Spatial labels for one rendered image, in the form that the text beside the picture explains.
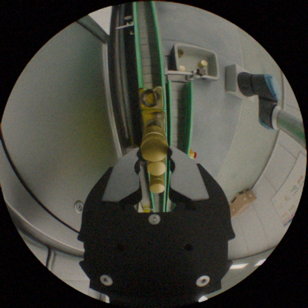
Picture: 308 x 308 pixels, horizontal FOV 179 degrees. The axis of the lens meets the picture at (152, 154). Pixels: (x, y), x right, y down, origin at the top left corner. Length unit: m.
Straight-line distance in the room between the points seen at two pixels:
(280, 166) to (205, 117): 3.45
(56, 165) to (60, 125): 0.06
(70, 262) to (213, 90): 0.80
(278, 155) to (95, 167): 3.90
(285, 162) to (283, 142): 0.56
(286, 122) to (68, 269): 0.67
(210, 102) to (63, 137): 0.64
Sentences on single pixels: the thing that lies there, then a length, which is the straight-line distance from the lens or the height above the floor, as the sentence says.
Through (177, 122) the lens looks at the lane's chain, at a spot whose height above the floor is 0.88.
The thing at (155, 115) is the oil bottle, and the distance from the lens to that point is 0.21.
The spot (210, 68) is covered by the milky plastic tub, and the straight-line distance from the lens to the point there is 0.64.
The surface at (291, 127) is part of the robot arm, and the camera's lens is 0.49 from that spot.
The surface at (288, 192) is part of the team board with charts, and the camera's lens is 3.86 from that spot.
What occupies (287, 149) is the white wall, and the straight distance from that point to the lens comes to 3.73.
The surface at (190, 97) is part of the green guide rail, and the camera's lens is 0.36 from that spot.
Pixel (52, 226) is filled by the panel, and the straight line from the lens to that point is 0.15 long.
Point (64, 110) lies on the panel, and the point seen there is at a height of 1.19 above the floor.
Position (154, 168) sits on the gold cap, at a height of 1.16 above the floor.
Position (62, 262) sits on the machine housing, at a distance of 0.19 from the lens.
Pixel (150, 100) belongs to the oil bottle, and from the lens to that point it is 0.23.
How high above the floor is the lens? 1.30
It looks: 58 degrees down
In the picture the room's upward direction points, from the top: 179 degrees counter-clockwise
